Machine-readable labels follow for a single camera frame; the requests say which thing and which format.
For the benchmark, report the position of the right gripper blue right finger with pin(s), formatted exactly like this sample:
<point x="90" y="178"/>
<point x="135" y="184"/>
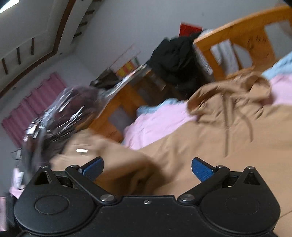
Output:
<point x="211" y="179"/>

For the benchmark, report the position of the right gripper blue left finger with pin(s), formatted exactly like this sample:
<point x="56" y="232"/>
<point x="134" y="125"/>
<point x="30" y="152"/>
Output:
<point x="84" y="177"/>

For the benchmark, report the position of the tan hooded zip jacket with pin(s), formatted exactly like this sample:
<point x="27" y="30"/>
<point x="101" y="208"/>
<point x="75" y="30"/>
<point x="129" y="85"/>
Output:
<point x="205" y="141"/>

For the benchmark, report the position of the clear plastic bag of clothes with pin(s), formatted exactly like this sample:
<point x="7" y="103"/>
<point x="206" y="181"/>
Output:
<point x="73" y="110"/>

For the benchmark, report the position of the pink bed sheet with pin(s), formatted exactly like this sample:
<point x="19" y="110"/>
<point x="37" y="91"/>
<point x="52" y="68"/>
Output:
<point x="155" y="125"/>

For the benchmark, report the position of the pink window curtain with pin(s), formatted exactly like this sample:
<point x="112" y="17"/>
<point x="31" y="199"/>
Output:
<point x="32" y="106"/>

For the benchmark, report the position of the grey striped cloth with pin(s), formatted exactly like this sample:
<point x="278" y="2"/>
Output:
<point x="224" y="55"/>

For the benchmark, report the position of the light blue bed sheet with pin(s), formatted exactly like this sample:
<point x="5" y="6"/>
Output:
<point x="281" y="87"/>

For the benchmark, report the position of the wooden bed frame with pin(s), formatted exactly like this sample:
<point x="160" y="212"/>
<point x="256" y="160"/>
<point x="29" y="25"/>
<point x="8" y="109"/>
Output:
<point x="248" y="33"/>

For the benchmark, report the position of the black jacket on rail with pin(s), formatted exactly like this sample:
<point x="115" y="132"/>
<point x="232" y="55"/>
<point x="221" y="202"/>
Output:
<point x="175" y="62"/>

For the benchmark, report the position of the white certificate on wall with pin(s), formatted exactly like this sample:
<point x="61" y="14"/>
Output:
<point x="125" y="57"/>

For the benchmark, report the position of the red paper on wall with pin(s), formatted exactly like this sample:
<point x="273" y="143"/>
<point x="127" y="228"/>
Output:
<point x="187" y="29"/>

